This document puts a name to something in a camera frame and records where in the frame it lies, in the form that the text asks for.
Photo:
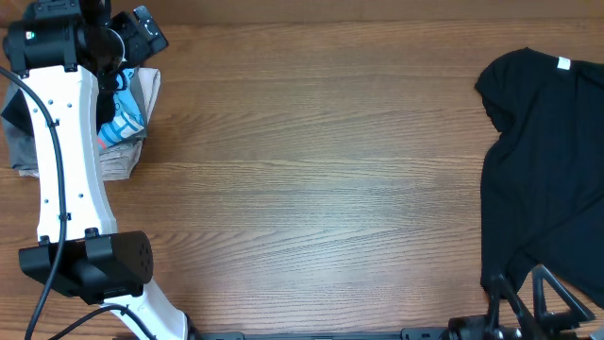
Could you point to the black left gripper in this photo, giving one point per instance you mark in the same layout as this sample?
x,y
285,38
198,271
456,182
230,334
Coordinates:
x,y
125,25

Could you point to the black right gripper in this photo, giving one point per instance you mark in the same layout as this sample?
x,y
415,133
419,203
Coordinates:
x,y
549,318

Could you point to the black t-shirt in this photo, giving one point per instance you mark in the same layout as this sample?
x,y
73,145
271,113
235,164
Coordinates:
x,y
17,123

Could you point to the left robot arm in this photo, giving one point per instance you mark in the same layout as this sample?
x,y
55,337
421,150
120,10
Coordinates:
x,y
61,55

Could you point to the light blue printed t-shirt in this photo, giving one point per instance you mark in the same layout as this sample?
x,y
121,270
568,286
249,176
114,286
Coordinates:
x,y
130,111

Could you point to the beige folded shirt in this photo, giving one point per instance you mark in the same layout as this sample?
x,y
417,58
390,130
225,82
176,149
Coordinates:
x,y
122,158

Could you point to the dark navy t-shirt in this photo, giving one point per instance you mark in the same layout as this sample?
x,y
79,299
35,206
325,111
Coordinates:
x,y
541,188

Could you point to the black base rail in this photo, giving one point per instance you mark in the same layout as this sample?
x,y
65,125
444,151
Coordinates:
x,y
404,334

